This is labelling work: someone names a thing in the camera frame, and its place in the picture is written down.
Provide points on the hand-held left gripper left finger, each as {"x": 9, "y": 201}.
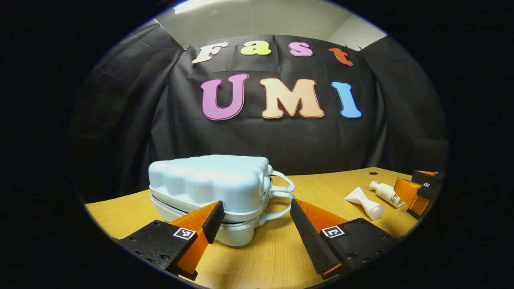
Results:
{"x": 213, "y": 220}

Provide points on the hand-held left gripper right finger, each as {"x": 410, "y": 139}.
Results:
{"x": 309, "y": 241}

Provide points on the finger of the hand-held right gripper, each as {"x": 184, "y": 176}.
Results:
{"x": 427, "y": 192}
{"x": 421, "y": 176}

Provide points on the white pump bottle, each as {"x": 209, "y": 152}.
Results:
{"x": 387, "y": 193}

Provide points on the light blue suitcase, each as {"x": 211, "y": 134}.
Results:
{"x": 209, "y": 180}

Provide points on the white squeeze tube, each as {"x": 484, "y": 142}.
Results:
{"x": 363, "y": 202}

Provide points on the black backdrop cloth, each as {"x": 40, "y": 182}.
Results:
{"x": 281, "y": 140}

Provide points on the ceiling light panel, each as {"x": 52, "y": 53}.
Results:
{"x": 196, "y": 6}

